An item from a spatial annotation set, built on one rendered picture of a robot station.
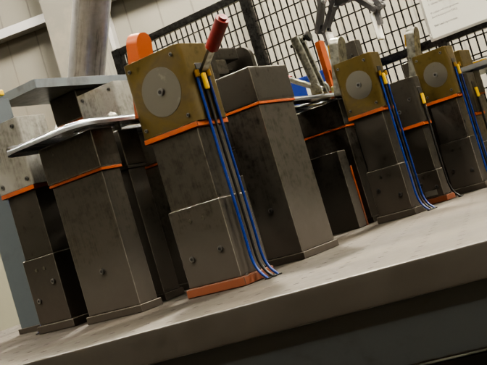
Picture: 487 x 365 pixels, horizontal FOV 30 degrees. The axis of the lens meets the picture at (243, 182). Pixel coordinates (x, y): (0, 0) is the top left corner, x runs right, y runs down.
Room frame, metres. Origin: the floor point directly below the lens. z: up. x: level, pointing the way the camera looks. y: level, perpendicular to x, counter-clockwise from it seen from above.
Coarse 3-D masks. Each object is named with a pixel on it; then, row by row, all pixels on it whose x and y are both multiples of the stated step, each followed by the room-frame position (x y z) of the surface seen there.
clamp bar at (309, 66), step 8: (304, 32) 2.40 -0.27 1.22; (296, 40) 2.40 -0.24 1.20; (304, 40) 2.41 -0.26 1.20; (296, 48) 2.41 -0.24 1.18; (304, 48) 2.42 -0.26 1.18; (304, 56) 2.40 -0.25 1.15; (312, 56) 2.42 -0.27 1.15; (304, 64) 2.40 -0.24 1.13; (312, 64) 2.42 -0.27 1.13; (312, 72) 2.39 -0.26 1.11; (312, 80) 2.40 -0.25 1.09; (320, 80) 2.41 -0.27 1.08
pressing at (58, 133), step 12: (300, 96) 1.84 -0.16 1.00; (312, 96) 1.88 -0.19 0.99; (324, 96) 1.92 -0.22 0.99; (336, 96) 2.09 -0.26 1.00; (300, 108) 2.10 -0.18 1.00; (84, 120) 1.33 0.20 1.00; (96, 120) 1.33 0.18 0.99; (108, 120) 1.36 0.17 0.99; (120, 120) 1.38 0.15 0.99; (132, 120) 1.49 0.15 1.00; (60, 132) 1.33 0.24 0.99; (72, 132) 1.43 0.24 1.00; (24, 144) 1.37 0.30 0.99; (36, 144) 1.45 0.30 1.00; (48, 144) 1.50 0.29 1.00; (12, 156) 1.43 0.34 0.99
